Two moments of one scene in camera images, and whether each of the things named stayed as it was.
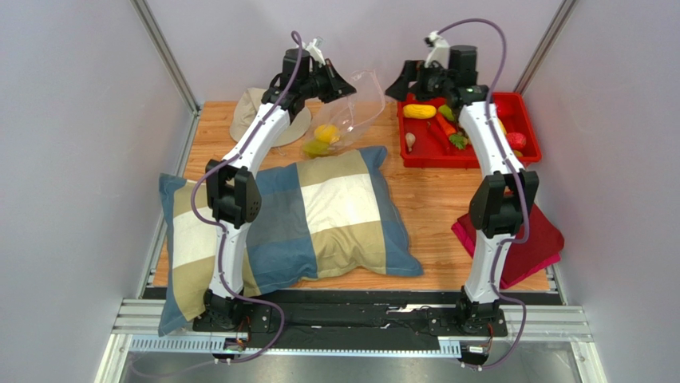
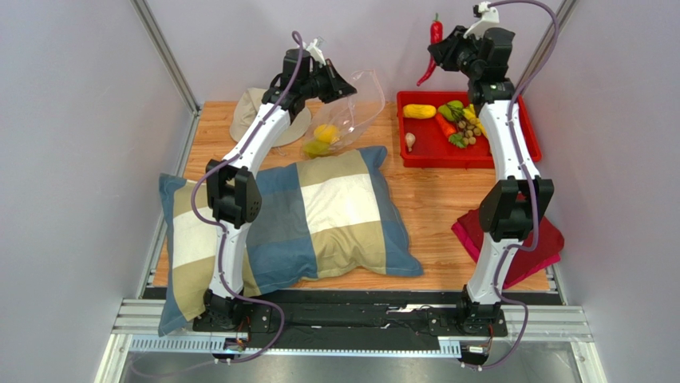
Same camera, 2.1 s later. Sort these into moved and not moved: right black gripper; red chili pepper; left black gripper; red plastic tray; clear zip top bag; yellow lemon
Moved: right black gripper; red chili pepper
Not moved: left black gripper; clear zip top bag; red plastic tray; yellow lemon
